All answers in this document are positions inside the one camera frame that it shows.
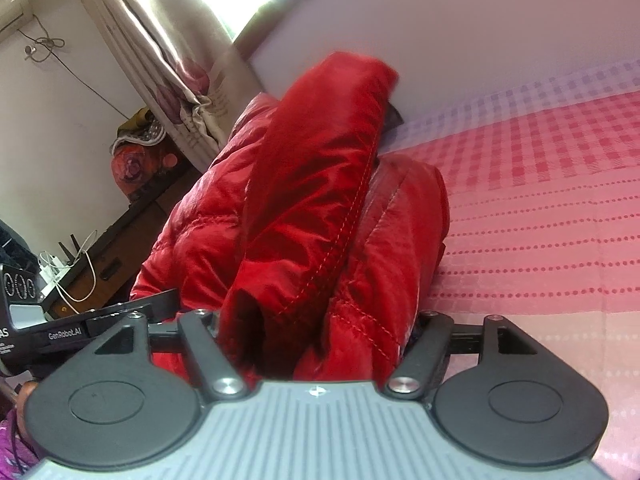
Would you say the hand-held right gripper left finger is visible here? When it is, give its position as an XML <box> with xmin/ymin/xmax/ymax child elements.
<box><xmin>92</xmin><ymin>309</ymin><xmax>252</xmax><ymax>403</ymax></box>

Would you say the beige floral curtain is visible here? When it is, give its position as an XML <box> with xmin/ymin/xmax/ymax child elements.
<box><xmin>82</xmin><ymin>0</ymin><xmax>262</xmax><ymax>173</ymax></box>

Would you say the white charger with cable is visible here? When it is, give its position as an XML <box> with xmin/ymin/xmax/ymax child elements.
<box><xmin>38</xmin><ymin>230</ymin><xmax>99</xmax><ymax>305</ymax></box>

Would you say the black router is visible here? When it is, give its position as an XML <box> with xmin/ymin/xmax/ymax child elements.
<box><xmin>56</xmin><ymin>232</ymin><xmax>85</xmax><ymax>282</ymax></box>

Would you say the thin wall cable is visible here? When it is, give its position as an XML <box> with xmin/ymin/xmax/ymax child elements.
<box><xmin>19</xmin><ymin>24</ymin><xmax>137</xmax><ymax>117</ymax></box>

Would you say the red down jacket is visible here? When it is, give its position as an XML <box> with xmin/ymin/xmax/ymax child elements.
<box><xmin>129</xmin><ymin>51</ymin><xmax>451</xmax><ymax>382</ymax></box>

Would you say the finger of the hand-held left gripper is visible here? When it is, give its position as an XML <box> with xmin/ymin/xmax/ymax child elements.
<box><xmin>84</xmin><ymin>287</ymin><xmax>180</xmax><ymax>335</ymax></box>

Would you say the dark wooden cabinet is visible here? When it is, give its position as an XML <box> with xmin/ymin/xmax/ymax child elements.
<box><xmin>47</xmin><ymin>150</ymin><xmax>211</xmax><ymax>322</ymax></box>

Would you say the purple patterned clothing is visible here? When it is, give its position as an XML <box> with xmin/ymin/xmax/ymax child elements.
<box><xmin>0</xmin><ymin>407</ymin><xmax>42</xmax><ymax>480</ymax></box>

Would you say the white air conditioner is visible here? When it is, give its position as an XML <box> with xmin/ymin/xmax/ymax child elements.
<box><xmin>0</xmin><ymin>0</ymin><xmax>37</xmax><ymax>35</ymax></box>

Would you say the pink checked bed sheet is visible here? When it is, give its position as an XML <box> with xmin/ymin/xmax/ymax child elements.
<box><xmin>380</xmin><ymin>57</ymin><xmax>640</xmax><ymax>480</ymax></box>

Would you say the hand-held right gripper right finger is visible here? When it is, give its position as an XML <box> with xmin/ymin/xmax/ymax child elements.
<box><xmin>386</xmin><ymin>311</ymin><xmax>547</xmax><ymax>402</ymax></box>

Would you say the floral folded blanket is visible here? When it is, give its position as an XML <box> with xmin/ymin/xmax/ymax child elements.
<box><xmin>109</xmin><ymin>107</ymin><xmax>195</xmax><ymax>205</ymax></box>

